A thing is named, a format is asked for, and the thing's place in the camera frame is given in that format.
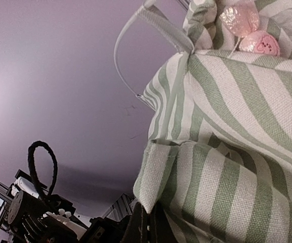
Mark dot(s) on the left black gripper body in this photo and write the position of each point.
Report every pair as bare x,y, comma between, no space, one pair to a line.
30,221

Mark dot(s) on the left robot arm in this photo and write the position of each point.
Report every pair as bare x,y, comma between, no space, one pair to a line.
117,211

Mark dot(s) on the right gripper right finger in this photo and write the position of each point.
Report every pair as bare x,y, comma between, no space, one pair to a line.
159,228

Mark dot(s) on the striped fabric pet tent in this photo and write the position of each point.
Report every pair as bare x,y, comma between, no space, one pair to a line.
219,156

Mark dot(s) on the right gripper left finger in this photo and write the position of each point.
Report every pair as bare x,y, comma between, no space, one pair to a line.
136,231

